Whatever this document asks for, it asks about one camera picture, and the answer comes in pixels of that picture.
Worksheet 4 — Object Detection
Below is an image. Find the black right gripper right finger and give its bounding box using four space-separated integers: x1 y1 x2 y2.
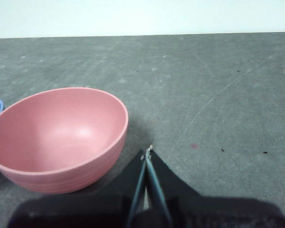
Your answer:
146 144 285 228

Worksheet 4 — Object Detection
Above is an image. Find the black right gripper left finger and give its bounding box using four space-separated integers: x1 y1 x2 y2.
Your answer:
6 149 148 228

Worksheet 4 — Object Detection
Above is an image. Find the red ribbed bowl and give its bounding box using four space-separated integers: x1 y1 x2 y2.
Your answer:
0 87 129 195

